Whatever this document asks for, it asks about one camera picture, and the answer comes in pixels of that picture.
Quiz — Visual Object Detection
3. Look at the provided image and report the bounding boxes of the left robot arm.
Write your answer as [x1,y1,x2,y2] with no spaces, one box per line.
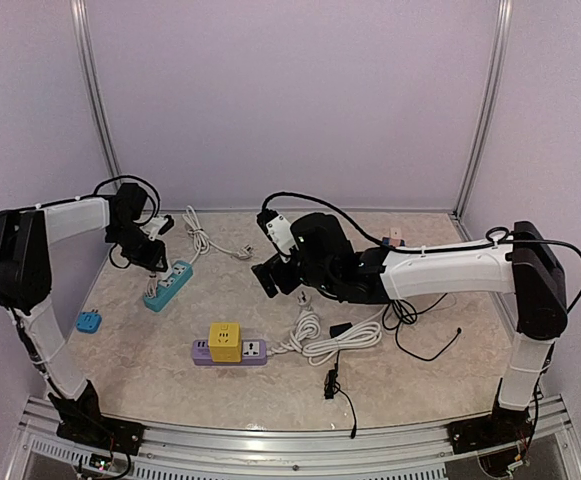
[0,174,168,457]

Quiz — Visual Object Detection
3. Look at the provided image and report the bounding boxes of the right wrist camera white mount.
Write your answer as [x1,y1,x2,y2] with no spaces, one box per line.
[256,208,296,263]

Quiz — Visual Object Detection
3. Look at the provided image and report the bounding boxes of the black USB cable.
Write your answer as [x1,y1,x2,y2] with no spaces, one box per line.
[382,299,421,331]

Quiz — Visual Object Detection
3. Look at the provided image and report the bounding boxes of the teal power strip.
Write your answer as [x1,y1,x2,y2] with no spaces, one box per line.
[143,260,193,313]

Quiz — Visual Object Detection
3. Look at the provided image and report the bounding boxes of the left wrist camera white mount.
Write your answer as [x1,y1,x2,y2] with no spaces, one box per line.
[142,214,175,240]

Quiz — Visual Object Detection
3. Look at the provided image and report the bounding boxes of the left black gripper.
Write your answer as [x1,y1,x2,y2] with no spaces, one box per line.
[107,222,167,271]

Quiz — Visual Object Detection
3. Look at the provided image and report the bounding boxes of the aluminium corner post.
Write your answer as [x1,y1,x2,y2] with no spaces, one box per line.
[69,0,122,192]
[453,0,513,223]

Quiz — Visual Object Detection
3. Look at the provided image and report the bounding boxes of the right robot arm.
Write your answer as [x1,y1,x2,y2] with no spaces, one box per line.
[252,203,578,453]

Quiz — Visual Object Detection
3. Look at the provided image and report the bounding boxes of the blue plug adapter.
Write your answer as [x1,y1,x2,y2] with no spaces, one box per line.
[75,310,102,334]

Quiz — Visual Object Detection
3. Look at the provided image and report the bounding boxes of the white plug adapter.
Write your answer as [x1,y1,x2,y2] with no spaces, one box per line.
[149,267,172,282]

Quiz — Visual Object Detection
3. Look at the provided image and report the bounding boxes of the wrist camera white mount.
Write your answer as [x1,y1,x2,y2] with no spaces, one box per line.
[256,208,296,263]
[142,214,175,240]

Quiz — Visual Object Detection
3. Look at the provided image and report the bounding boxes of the right aluminium corner post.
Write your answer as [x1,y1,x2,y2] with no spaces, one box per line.
[453,0,513,223]

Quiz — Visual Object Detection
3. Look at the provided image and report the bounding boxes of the black power adapter with cable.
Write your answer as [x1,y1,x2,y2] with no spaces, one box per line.
[324,322,358,439]

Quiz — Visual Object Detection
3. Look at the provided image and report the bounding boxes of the yellow cube socket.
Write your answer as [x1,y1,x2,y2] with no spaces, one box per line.
[208,322,242,364]

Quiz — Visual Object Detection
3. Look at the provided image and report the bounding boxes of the aluminium front rail frame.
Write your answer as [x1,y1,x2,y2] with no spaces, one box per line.
[17,394,581,480]

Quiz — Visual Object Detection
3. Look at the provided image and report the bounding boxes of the thin black charging cable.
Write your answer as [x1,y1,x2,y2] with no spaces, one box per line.
[394,292,464,362]

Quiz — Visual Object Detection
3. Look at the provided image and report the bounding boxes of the white coiled power cords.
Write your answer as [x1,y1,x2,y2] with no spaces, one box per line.
[182,204,389,367]

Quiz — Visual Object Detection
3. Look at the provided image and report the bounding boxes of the dark blue cube socket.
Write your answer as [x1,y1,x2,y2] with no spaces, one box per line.
[382,237,405,248]

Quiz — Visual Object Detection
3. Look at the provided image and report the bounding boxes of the pink plug adapter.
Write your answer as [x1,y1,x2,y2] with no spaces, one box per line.
[389,227,404,240]

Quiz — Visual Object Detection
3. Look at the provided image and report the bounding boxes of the purple power strip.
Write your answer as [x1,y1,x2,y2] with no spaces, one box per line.
[191,339,267,367]

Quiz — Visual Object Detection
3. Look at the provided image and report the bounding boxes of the left aluminium corner post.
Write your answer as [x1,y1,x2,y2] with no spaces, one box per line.
[69,0,122,192]

